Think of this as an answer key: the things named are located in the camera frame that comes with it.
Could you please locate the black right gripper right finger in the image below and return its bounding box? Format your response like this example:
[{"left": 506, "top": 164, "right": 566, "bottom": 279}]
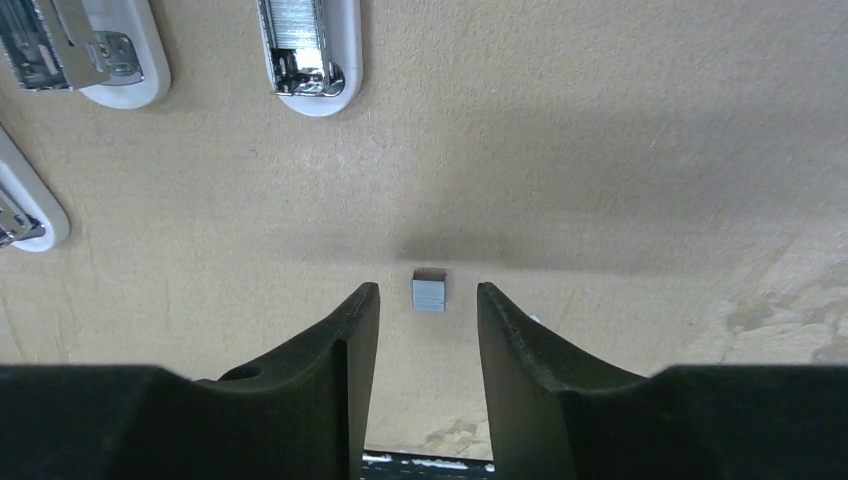
[{"left": 477, "top": 283, "right": 847, "bottom": 479}]

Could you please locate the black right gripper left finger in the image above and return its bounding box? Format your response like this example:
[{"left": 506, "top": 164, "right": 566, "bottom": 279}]
[{"left": 1, "top": 283, "right": 380, "bottom": 479}]

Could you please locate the small silver staple strip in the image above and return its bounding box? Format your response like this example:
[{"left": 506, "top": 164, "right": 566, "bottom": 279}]
[{"left": 411, "top": 268, "right": 448, "bottom": 313}]

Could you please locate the long white stapler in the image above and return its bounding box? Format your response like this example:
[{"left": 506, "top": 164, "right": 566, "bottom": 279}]
[{"left": 1, "top": 0, "right": 171, "bottom": 110}]

